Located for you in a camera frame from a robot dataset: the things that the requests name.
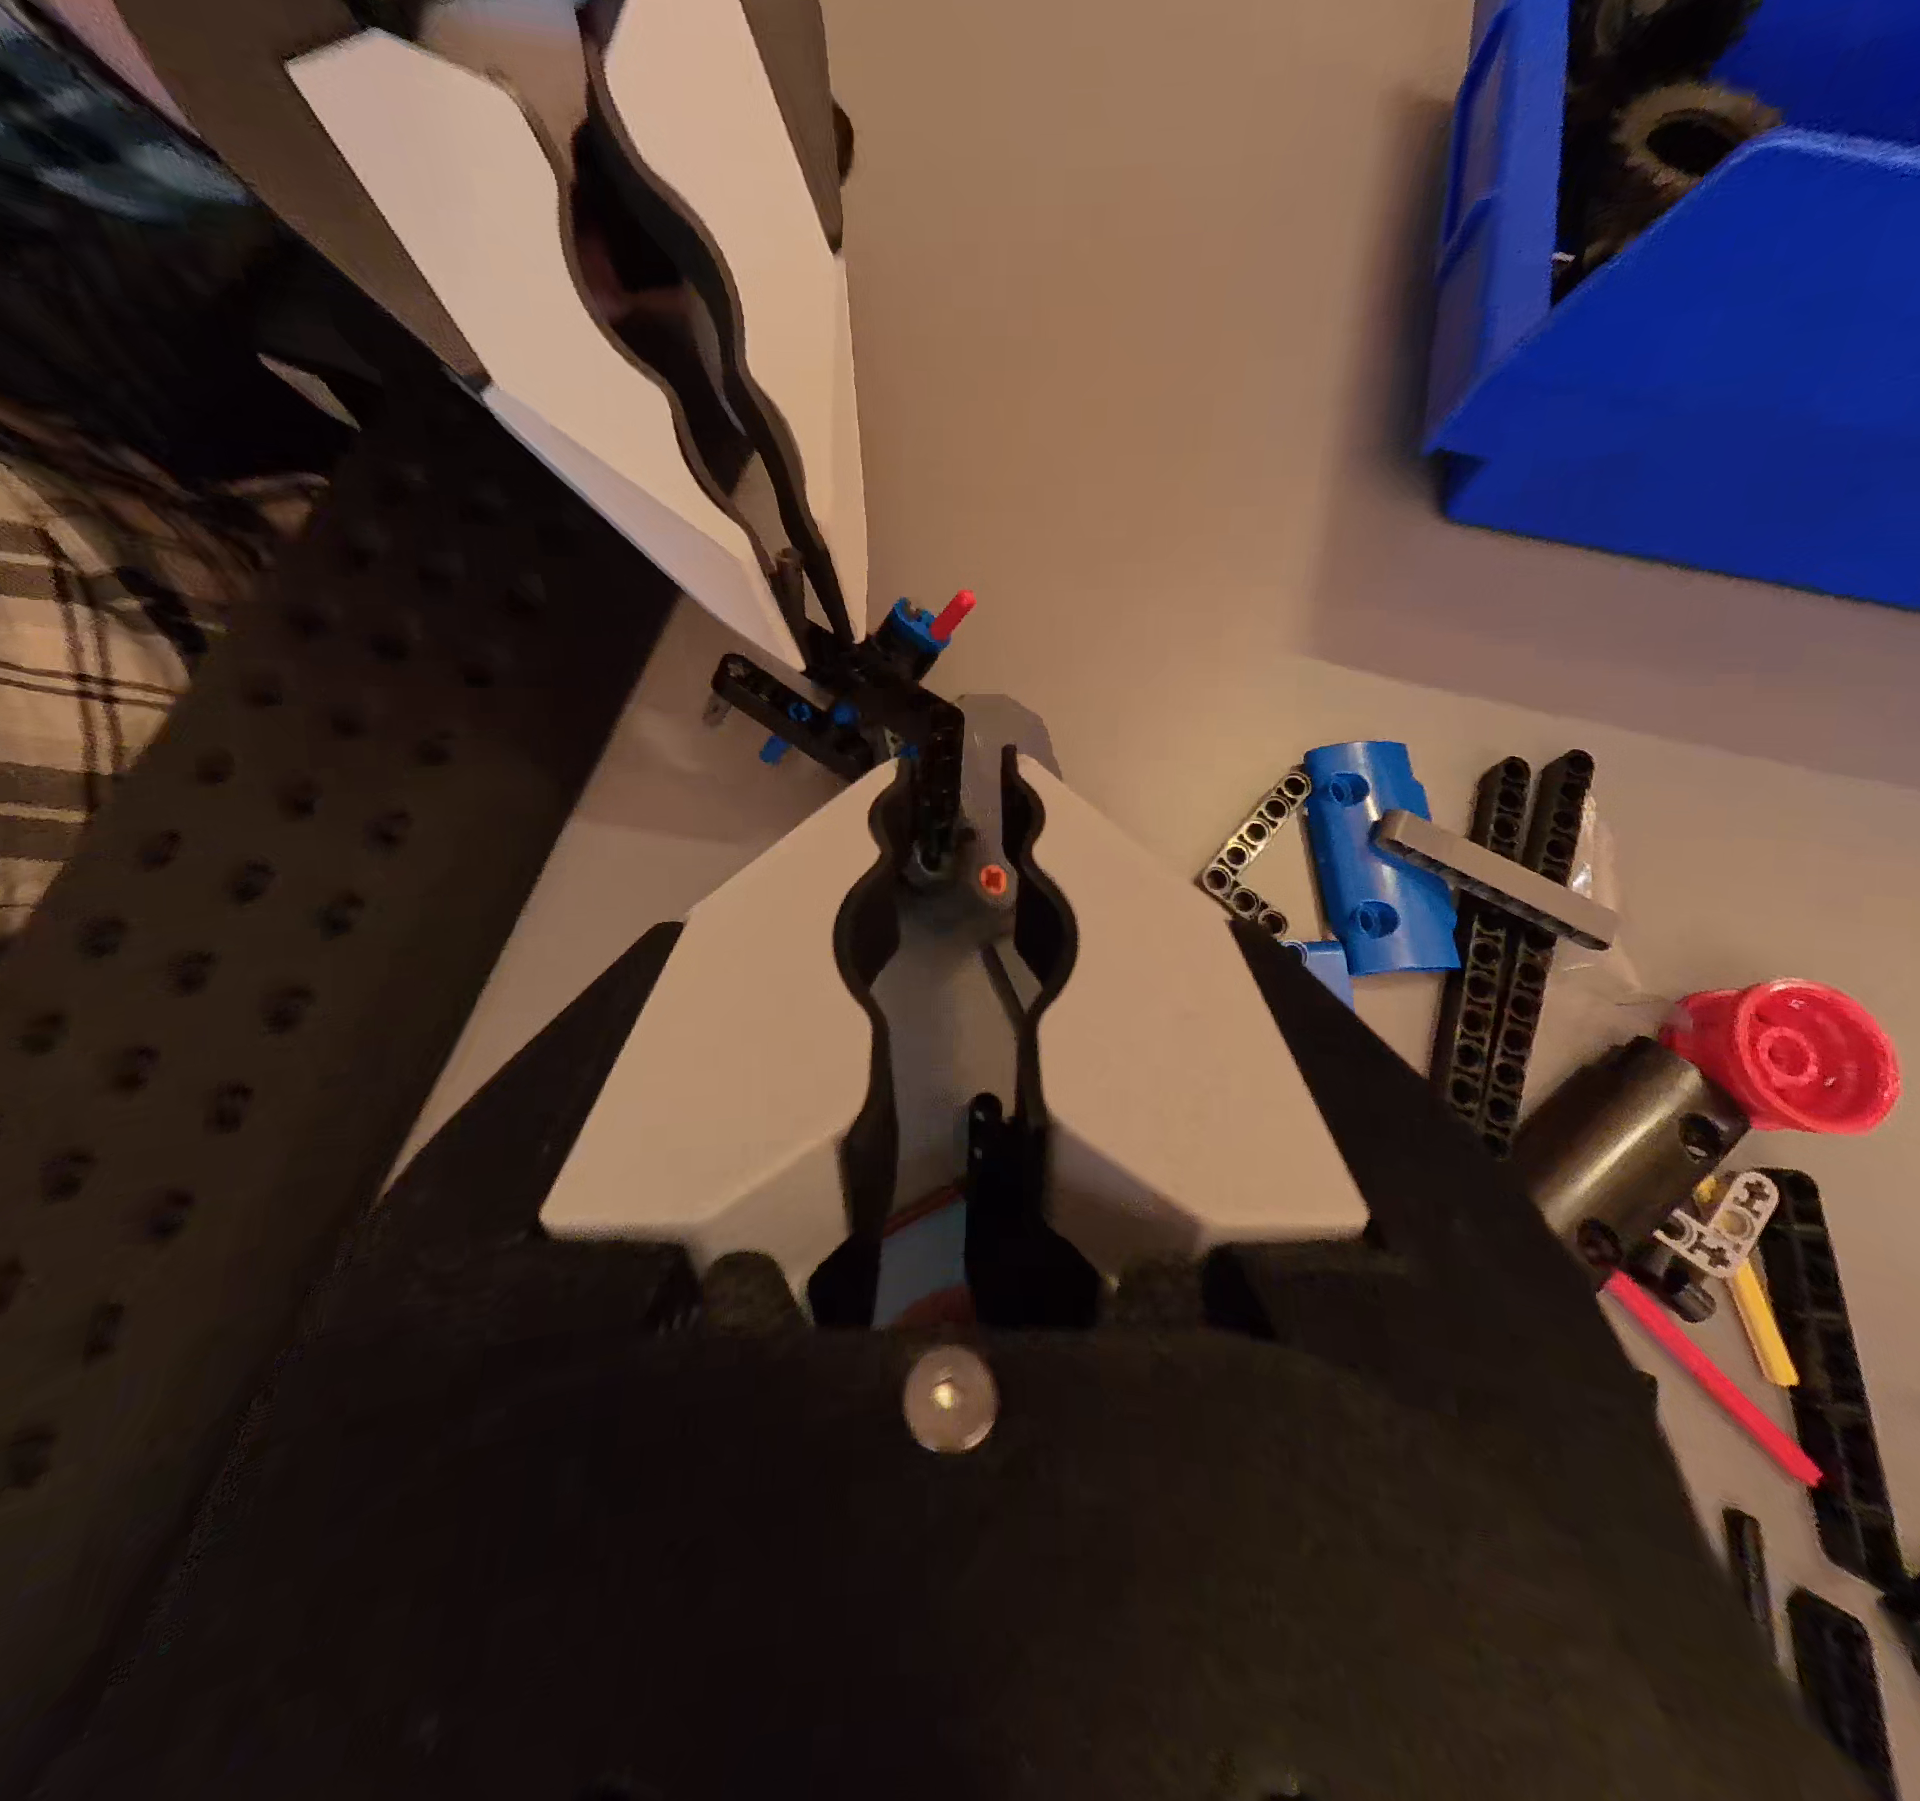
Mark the dark grey toy beam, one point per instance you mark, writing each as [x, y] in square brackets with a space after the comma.
[1501, 879]

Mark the blue storage bin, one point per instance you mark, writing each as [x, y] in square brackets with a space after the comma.
[1725, 406]

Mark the red toy wheel hub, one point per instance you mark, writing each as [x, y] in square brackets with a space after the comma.
[1793, 1058]

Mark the red toy axle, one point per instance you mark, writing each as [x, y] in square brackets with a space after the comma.
[1711, 1374]

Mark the black dimpled mat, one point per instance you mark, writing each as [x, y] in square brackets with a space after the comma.
[225, 931]

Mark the person's left forearm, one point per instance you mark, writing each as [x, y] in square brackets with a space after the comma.
[121, 257]

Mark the toy brick motor assembly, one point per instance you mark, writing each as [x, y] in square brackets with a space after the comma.
[975, 870]

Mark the person's plaid shirt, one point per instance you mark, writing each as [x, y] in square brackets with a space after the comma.
[90, 661]

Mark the black toy cylinder piece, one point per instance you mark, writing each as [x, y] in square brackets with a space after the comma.
[1620, 1150]

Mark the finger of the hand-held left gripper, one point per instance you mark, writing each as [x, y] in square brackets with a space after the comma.
[751, 180]
[481, 257]

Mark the short black holed toy beam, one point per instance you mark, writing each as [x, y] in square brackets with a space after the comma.
[984, 1127]

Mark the grey desk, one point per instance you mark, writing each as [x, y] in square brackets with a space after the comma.
[1125, 406]

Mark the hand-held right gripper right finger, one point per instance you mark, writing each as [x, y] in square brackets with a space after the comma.
[1201, 1080]

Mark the long black toy beam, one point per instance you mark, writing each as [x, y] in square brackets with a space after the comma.
[1839, 1381]

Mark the black L-shaped toy beam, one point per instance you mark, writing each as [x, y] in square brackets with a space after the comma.
[1253, 841]

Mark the blue curved toy panel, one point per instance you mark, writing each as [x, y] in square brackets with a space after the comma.
[1372, 856]

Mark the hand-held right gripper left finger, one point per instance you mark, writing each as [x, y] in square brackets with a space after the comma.
[690, 1080]

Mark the white toy connector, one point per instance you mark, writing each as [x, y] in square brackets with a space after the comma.
[1725, 1223]

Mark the small blue toy brick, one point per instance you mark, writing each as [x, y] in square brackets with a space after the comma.
[1321, 968]

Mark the thin black toy axle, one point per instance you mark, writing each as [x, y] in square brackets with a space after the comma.
[1748, 1570]

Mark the yellow toy axle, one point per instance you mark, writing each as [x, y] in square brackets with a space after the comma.
[1763, 1322]

